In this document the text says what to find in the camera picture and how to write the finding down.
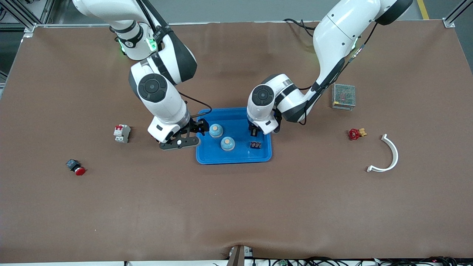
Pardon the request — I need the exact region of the metal mesh power supply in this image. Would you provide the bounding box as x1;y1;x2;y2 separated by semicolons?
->
331;83;356;111

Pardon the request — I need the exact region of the red emergency stop button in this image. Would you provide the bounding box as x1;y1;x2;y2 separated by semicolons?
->
66;159;86;176

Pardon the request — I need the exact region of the metal table clamp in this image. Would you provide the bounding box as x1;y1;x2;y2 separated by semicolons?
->
227;245;254;266

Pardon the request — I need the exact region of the aluminium frame profile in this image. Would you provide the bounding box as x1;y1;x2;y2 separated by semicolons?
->
443;0;473;28
0;0;56;37

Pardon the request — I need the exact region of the white red circuit breaker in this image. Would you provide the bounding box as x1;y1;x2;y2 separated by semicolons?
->
113;125;131;143

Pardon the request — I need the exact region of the white curved plastic bracket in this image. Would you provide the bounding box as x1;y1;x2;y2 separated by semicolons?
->
366;134;399;173

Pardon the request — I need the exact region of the black base cable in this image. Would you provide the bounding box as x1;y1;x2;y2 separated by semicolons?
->
283;18;318;32

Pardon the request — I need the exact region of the blue plastic tray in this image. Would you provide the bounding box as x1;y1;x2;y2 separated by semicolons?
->
196;107;273;165

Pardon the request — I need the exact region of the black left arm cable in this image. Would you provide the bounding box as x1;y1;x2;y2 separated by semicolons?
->
297;20;379;126

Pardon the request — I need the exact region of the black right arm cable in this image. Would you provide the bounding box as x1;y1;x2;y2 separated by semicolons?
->
135;0;213;119

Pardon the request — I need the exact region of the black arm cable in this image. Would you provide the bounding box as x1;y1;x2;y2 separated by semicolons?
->
135;0;213;119
297;20;379;126

